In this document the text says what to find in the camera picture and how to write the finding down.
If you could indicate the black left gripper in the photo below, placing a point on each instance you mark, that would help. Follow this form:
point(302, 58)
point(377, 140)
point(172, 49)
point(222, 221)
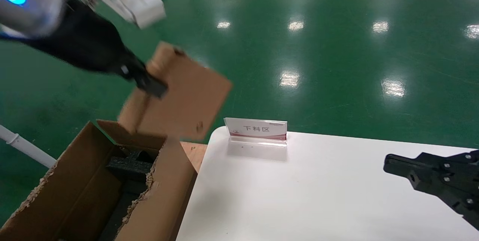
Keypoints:
point(86, 42)

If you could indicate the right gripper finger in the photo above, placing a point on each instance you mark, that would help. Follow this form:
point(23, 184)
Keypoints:
point(449, 188)

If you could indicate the small cardboard box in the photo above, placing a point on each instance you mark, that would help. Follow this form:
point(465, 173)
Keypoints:
point(187, 98)

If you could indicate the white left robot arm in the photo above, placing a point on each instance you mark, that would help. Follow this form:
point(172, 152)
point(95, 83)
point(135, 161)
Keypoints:
point(33, 5)

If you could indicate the large open cardboard box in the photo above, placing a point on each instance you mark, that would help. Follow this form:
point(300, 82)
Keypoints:
point(168, 196)

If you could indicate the wooden board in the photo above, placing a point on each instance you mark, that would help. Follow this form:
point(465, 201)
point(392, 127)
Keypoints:
point(194, 153)

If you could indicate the black foam insert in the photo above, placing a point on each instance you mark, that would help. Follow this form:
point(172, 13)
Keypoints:
point(129, 166)

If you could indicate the acrylic sign with red print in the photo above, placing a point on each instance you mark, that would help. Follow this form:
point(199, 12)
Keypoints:
point(256, 128)

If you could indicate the white pipe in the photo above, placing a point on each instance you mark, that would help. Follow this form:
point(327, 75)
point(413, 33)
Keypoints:
point(26, 145)

